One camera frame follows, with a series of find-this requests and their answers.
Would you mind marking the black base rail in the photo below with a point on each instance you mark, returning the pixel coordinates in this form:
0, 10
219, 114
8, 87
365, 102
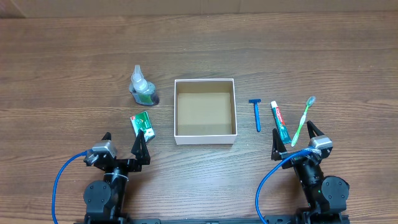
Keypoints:
211, 221

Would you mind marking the clear soap pump bottle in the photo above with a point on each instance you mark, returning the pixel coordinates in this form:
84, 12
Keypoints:
143, 91

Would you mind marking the green red toothpaste tube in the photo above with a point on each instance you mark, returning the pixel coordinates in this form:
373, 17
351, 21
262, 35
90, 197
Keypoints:
281, 127

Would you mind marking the green white soap packet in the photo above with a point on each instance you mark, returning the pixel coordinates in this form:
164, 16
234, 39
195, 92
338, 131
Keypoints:
141, 122

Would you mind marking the green clear toothbrush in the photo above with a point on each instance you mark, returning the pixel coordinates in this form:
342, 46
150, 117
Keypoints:
309, 103

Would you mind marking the white cardboard box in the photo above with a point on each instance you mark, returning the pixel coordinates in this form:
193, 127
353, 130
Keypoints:
205, 111

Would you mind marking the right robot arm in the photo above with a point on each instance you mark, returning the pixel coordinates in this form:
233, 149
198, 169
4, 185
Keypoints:
326, 195

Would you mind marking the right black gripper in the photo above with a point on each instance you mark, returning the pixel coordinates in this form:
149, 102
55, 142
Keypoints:
297, 158

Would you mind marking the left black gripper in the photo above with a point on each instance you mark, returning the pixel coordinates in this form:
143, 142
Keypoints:
123, 162

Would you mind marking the blue disposable razor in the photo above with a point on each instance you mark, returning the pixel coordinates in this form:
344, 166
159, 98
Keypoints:
256, 113

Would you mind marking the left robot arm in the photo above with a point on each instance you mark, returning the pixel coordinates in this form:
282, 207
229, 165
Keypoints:
105, 198

